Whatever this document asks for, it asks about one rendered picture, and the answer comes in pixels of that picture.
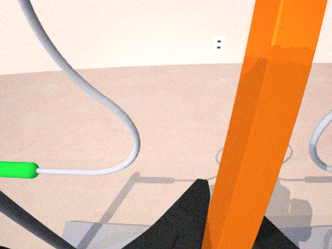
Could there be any orange handle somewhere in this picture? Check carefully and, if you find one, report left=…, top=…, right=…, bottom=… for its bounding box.
left=202, top=0, right=327, bottom=249

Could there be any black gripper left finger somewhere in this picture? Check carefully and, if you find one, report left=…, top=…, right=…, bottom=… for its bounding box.
left=121, top=178, right=210, bottom=249

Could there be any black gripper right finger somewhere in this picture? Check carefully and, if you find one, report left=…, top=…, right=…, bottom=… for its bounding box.
left=252, top=216, right=299, bottom=249

